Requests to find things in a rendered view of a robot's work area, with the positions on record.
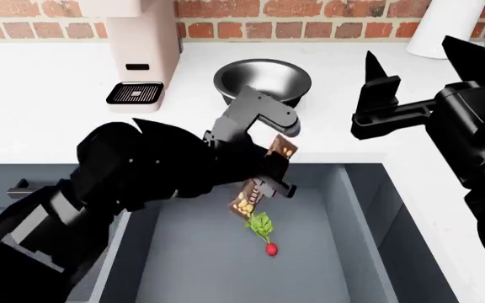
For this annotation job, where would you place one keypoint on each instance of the right gripper finger with bracket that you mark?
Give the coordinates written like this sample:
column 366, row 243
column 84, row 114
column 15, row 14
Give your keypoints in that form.
column 379, row 104

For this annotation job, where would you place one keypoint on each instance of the beige coffee machine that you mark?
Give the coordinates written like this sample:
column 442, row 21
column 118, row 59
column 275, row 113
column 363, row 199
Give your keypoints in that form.
column 145, row 41

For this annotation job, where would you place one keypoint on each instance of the dark metal bowl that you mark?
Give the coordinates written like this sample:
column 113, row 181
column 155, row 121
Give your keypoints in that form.
column 263, row 77

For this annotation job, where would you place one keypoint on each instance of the open grey drawer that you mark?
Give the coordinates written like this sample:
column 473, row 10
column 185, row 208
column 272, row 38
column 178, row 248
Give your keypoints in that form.
column 225, row 268

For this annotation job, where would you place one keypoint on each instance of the black drip tray grille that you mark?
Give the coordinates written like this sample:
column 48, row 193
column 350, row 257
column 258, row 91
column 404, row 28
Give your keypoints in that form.
column 135, row 92

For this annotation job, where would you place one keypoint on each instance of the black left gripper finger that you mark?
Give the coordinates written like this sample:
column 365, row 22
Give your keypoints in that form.
column 278, row 173

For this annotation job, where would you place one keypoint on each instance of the pointed right gripper finger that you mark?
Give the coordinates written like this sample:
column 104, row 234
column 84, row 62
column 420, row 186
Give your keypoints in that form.
column 465, row 63

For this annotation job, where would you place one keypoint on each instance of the red radish with leaves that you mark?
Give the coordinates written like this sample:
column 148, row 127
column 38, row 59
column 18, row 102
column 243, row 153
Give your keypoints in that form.
column 271, row 249

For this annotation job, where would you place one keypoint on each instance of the white cylindrical container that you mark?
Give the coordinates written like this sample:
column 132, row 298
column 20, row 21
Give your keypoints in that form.
column 436, row 28

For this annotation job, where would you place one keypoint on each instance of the brown chocolate bar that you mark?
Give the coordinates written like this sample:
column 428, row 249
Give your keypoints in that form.
column 246, row 202

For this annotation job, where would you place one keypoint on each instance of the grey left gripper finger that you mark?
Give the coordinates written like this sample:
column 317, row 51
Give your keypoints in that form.
column 263, row 107

